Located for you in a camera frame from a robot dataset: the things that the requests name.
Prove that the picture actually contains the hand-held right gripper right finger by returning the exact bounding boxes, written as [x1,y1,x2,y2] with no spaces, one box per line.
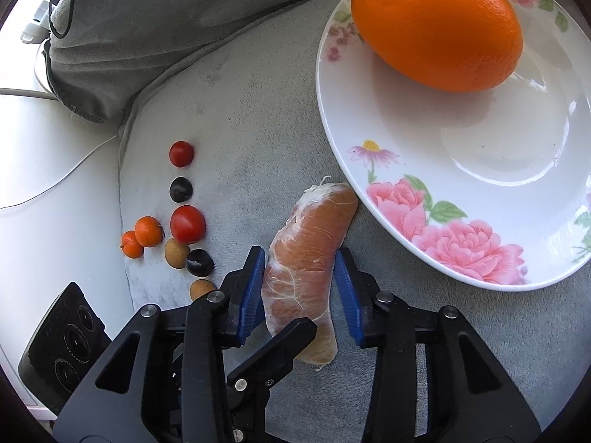
[333,248,542,443]

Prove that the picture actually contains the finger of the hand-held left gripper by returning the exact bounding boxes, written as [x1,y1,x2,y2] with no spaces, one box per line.
[225,316,319,404]

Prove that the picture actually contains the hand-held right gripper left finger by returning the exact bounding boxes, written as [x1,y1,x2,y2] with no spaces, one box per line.
[54,245,267,443]

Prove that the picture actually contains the tan longan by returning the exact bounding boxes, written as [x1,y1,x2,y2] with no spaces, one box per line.
[165,238,190,269]
[189,279,217,302]

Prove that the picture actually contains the dark cherry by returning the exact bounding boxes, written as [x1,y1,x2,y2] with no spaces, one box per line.
[169,176,193,203]
[185,248,215,277]

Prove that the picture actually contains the peeled pomelo segment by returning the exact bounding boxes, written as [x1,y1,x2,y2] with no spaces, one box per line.
[261,176,359,371]

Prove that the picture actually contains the large red cherry tomato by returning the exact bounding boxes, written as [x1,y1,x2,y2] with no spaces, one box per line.
[170,205,206,244]

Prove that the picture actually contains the orange kumquat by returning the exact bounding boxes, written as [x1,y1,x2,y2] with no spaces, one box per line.
[134,216,164,248]
[120,231,144,259]

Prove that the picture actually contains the small red cherry tomato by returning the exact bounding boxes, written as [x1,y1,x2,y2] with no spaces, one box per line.
[169,141,194,168]

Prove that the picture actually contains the white floral plate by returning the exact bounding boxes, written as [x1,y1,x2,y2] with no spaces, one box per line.
[315,0,591,292]

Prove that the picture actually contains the light grey seat cushion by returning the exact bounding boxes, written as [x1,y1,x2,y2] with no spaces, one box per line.
[117,0,591,443]

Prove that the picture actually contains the large orange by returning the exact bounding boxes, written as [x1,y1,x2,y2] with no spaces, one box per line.
[351,0,524,93]

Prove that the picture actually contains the dark grey back cushion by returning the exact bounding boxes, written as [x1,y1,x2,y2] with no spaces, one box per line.
[46,0,365,124]

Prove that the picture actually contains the thin white cable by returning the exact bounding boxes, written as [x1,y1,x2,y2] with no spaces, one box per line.
[0,134,118,210]

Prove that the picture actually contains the thick white cable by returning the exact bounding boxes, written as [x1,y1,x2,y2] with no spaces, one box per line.
[0,39,61,101]

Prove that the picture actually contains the black charger with cable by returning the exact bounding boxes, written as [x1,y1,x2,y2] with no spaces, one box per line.
[48,0,78,40]

